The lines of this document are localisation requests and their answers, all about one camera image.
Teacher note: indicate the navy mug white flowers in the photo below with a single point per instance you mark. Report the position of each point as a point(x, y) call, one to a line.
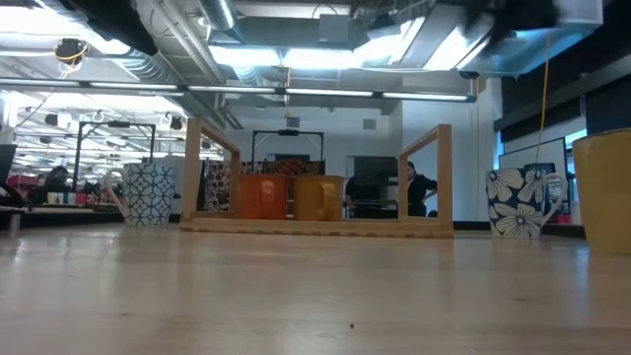
point(512, 202)

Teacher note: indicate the mustard mug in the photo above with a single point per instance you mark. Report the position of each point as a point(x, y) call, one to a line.
point(308, 197)

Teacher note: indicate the orange mug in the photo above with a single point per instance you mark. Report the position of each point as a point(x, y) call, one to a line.
point(261, 197)

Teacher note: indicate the white mug blue geometric pattern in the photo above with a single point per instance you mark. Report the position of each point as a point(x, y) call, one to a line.
point(148, 194)

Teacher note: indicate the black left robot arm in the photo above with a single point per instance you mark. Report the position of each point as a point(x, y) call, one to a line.
point(118, 20)

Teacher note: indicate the person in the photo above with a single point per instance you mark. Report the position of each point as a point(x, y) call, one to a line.
point(425, 194)
point(58, 180)

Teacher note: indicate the long ceiling light strip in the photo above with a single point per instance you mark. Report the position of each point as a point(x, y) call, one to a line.
point(325, 92)

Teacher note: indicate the dark monitor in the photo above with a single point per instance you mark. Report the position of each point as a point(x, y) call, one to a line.
point(374, 170)

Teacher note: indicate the wooden slatted tray rack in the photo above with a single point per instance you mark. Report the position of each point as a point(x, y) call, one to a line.
point(315, 228)

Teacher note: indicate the dark screen edge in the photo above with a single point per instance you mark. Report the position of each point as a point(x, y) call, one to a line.
point(6, 165)

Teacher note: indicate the ceiling security camera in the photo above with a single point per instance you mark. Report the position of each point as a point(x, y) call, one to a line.
point(468, 75)

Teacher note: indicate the grey wall vent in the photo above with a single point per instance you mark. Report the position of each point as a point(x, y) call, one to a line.
point(370, 124)

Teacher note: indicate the black frame with camera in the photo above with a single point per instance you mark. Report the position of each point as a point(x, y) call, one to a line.
point(288, 132)

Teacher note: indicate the silver ventilation duct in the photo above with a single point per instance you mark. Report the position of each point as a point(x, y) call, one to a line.
point(219, 15)

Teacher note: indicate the black gantry frame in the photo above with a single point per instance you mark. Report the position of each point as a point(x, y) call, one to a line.
point(77, 158)

